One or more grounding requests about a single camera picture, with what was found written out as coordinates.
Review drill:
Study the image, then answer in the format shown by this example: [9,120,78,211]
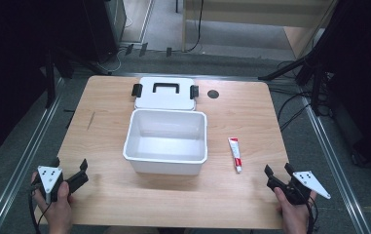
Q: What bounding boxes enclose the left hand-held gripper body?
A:
[31,165,90,205]

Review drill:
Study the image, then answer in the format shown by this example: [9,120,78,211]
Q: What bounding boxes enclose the white plastic storage box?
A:
[122,108,208,176]

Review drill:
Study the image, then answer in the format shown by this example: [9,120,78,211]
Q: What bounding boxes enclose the metal floor rail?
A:
[299,94,371,234]
[0,94,64,234]

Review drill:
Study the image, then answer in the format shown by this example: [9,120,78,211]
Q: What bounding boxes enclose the black metal stand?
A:
[44,48,58,109]

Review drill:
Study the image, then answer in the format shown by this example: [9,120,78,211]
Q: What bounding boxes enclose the red and white tube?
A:
[227,136,243,174]

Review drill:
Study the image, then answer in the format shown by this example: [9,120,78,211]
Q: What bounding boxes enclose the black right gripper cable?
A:
[303,191,319,234]

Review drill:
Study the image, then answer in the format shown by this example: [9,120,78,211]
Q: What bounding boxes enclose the black cabinet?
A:
[81,0,128,64]

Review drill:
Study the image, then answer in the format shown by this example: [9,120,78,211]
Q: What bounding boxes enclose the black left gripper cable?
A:
[27,183,53,234]

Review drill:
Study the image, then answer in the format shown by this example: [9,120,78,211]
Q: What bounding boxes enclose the black hanging cable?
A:
[186,0,205,54]

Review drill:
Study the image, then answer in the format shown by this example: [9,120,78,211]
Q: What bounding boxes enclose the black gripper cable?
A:
[27,183,53,234]
[303,191,319,234]

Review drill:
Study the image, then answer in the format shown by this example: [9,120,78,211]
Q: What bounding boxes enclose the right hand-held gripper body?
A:
[266,171,332,206]

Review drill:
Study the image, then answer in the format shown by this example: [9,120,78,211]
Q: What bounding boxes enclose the white floor cable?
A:
[106,47,134,73]

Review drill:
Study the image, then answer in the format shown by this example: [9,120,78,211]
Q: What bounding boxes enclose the black tripod stand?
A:
[258,53,332,117]

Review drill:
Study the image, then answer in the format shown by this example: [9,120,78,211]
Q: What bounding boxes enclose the light wooden desk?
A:
[180,0,338,60]

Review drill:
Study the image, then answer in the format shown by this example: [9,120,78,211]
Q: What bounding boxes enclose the black floor cables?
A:
[276,91,315,133]

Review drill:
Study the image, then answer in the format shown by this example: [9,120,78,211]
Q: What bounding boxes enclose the white lid with black handle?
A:
[130,76,200,112]

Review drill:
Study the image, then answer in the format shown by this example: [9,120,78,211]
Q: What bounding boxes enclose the person's left hand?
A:
[31,172,74,234]

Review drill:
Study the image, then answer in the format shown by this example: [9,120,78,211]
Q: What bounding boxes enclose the person's right hand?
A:
[274,187,317,234]

